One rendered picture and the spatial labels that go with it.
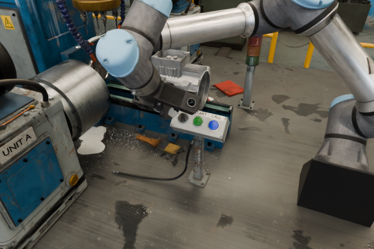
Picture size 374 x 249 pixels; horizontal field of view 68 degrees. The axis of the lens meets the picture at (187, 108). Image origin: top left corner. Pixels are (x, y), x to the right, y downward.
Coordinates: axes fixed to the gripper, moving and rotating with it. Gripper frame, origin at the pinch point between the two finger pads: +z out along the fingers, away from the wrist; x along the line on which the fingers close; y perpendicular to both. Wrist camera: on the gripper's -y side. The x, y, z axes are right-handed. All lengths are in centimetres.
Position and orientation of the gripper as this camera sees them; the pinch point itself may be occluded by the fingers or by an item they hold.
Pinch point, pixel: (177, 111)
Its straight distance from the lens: 79.8
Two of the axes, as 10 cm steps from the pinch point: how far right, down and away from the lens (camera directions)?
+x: -2.9, 9.2, -2.5
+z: 2.4, 3.3, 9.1
